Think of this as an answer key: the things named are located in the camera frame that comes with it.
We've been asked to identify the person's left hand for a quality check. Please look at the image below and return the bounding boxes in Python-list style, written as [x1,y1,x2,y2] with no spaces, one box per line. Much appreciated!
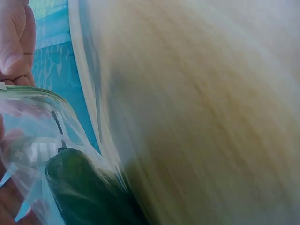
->
[0,0,47,225]

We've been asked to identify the clear plastic zip bag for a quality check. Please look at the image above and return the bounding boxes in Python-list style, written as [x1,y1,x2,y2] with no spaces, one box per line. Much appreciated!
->
[0,81,132,225]

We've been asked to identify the green cucumber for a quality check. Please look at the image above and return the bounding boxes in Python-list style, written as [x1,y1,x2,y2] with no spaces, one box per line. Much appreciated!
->
[45,148,147,225]

